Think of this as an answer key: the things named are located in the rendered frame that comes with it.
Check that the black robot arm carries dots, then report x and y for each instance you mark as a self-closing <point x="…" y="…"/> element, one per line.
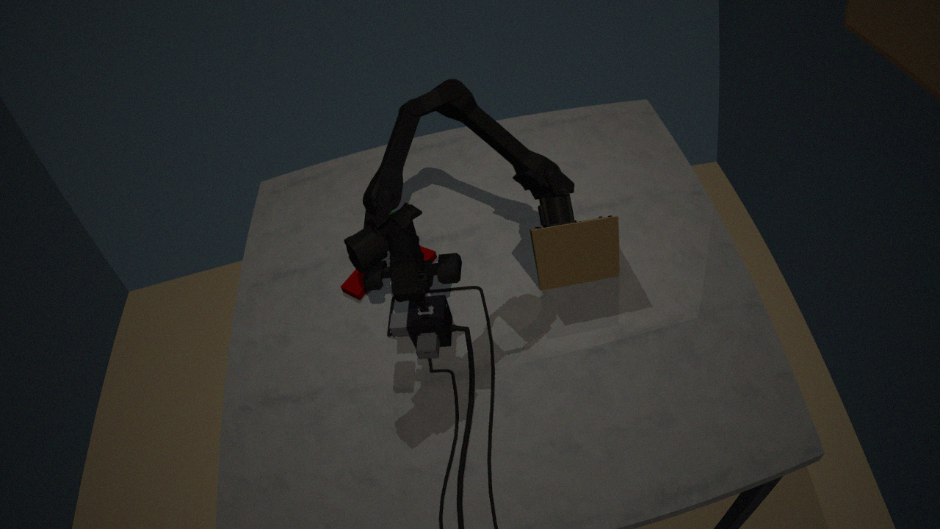
<point x="396" y="232"/>

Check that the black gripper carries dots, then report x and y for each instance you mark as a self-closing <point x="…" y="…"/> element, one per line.
<point x="448" y="268"/>

